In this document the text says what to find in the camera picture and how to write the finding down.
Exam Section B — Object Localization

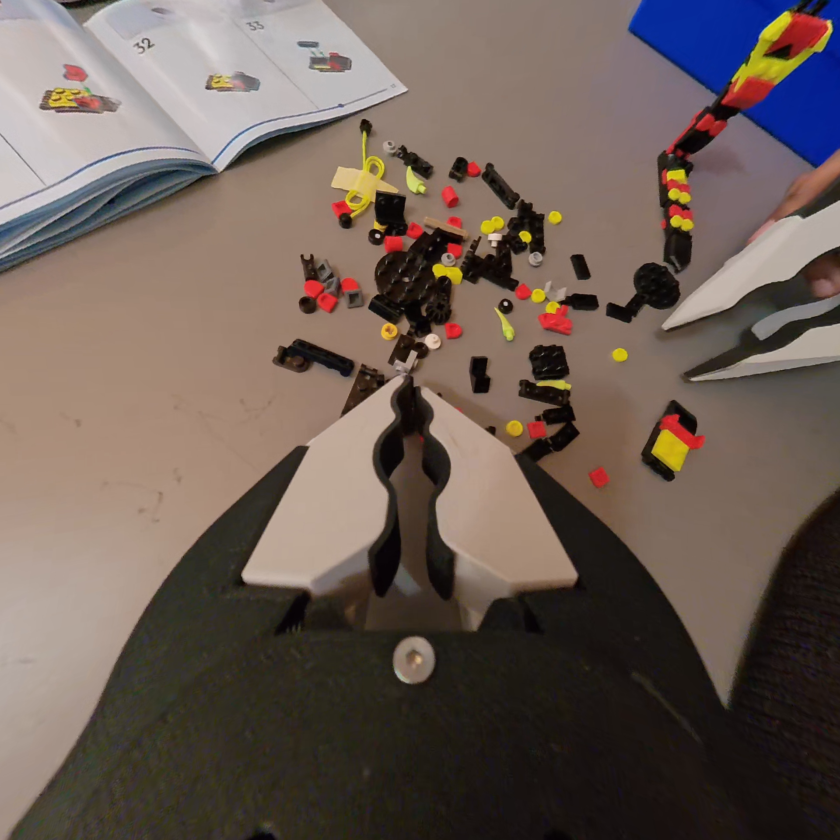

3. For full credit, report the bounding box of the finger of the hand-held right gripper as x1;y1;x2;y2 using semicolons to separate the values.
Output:
681;302;840;383
661;199;840;332

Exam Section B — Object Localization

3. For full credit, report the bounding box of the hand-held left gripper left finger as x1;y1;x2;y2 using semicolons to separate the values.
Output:
241;375;417;599

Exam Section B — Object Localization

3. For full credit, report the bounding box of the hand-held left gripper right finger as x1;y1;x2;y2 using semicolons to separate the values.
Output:
417;386;580;632

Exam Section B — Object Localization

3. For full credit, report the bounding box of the black round lego plate assembly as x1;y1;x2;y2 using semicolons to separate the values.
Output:
605;261;681;324

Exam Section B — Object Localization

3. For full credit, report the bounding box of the pile of lego pieces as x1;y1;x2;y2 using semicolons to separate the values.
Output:
272;118;631;463

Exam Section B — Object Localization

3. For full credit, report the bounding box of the yellow red black lego block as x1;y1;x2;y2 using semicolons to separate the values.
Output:
641;399;707;482

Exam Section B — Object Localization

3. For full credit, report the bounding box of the long red yellow lego model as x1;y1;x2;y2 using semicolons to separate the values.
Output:
656;0;834;274

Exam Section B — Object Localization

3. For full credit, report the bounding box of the lego instruction booklet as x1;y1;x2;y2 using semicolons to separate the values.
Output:
0;0;409;271

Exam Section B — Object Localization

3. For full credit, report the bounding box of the person's right hand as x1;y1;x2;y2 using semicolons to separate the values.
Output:
748;150;840;298

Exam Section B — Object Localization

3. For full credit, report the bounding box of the blue box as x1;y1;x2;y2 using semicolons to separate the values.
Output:
628;0;840;168

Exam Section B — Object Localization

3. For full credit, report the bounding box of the person's dark clothing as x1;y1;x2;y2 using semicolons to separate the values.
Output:
725;489;840;840

